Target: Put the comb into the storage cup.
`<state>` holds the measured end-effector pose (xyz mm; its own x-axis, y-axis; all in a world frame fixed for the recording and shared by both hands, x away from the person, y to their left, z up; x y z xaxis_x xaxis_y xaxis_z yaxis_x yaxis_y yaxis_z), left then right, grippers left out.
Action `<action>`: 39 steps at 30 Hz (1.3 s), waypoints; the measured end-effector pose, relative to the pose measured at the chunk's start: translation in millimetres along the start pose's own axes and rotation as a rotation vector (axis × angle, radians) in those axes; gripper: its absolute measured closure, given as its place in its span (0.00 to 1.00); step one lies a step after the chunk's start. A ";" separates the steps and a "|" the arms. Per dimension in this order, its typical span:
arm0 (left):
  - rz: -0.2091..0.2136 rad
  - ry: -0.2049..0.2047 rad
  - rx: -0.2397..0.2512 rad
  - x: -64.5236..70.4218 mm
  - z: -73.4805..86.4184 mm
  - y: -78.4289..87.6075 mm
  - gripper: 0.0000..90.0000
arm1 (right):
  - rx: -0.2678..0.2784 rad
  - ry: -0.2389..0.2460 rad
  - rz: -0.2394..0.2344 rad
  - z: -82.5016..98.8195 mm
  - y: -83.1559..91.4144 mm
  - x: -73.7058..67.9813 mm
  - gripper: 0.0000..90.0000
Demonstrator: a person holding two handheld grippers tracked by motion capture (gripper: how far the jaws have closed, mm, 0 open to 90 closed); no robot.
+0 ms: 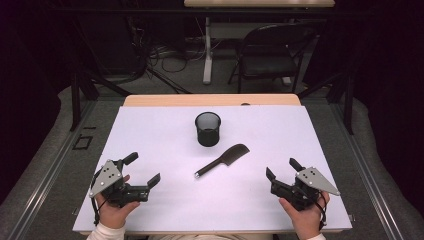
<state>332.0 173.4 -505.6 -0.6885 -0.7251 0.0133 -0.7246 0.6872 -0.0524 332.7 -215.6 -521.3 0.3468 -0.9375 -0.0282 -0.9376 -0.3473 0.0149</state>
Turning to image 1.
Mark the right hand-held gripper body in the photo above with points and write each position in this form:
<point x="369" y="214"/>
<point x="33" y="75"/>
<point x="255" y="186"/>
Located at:
<point x="313" y="178"/>

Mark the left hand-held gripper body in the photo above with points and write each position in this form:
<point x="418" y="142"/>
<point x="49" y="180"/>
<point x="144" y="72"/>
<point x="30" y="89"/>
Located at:
<point x="106" y="178"/>

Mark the black mesh pen cup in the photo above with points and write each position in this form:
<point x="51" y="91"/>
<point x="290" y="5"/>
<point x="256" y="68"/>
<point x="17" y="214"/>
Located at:
<point x="208" y="136"/>

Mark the person's left hand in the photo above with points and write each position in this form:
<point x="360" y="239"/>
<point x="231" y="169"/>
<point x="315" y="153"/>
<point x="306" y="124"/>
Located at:
<point x="113" y="215"/>

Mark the person's right hand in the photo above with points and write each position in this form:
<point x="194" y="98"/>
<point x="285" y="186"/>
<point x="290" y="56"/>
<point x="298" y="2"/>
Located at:
<point x="306" y="223"/>

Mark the white board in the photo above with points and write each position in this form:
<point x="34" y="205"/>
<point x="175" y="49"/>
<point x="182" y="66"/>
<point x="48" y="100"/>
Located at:
<point x="166" y="133"/>

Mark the small metal board clip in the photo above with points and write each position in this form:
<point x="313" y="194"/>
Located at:
<point x="351" y="218"/>
<point x="76" y="211"/>

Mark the dark table grommet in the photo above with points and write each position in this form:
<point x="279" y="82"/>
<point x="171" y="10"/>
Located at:
<point x="245" y="104"/>

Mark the light wooden table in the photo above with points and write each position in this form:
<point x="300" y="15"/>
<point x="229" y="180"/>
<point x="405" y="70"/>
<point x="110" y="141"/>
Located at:
<point x="200" y="100"/>

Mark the black folding chair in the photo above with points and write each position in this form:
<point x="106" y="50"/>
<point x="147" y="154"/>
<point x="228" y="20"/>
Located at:
<point x="270" y="63"/>

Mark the tan background desk top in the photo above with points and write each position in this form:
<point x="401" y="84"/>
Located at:
<point x="260" y="3"/>

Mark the aluminium floor rail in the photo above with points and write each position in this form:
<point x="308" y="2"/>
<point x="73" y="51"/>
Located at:
<point x="50" y="173"/>
<point x="366" y="173"/>

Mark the black diagonal frame brace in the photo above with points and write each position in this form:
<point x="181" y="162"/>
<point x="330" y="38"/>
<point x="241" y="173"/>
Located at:
<point x="320" y="86"/>
<point x="110" y="86"/>

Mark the black frame post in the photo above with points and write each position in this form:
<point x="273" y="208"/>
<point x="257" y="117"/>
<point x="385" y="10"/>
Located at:
<point x="76" y="106"/>

